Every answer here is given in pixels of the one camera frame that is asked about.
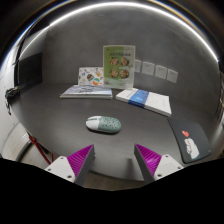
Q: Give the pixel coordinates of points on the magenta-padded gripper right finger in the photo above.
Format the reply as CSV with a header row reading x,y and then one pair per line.
x,y
166,164

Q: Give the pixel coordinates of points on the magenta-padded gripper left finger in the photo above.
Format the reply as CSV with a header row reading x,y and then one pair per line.
x,y
63,166

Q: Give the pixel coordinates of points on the green and white computer mouse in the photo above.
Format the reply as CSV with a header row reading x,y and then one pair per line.
x,y
106,125

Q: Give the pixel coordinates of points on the black mouse pad heart print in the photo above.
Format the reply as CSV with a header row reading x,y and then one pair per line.
x,y
186,140

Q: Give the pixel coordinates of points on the white book with blue band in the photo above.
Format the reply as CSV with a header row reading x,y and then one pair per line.
x,y
150,101

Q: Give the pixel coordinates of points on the grey striped book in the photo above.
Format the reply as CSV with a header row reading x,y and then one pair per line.
x,y
86,91

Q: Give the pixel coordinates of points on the white card with stickers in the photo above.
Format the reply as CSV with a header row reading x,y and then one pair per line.
x,y
88,76

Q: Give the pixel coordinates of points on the green food sign stand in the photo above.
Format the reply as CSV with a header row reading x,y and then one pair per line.
x,y
118,66

